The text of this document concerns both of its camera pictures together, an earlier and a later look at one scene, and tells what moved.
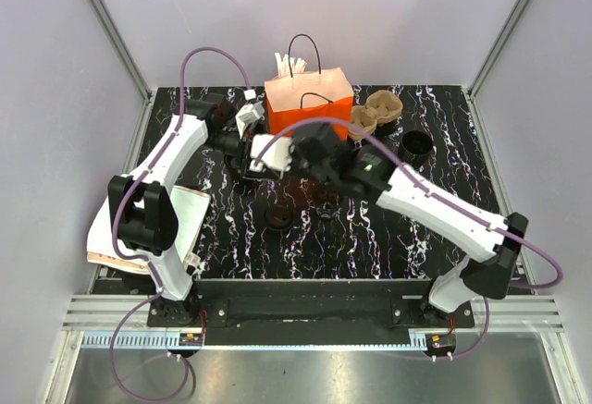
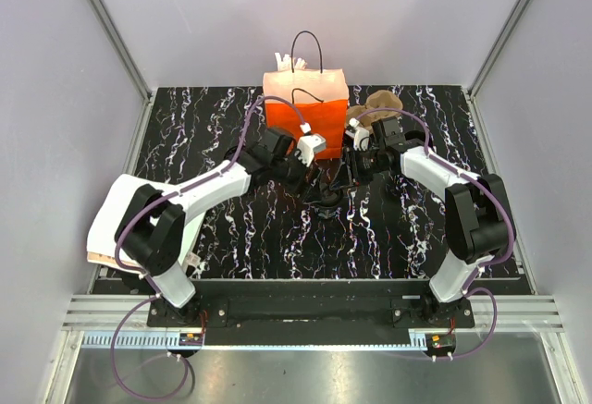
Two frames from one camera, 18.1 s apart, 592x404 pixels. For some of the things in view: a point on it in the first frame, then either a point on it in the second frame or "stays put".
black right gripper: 296,173 -> 350,175
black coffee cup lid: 278,217 -> 331,197
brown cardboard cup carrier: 380,106 stays put
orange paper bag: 299,96 stays put
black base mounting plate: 308,312 stays put
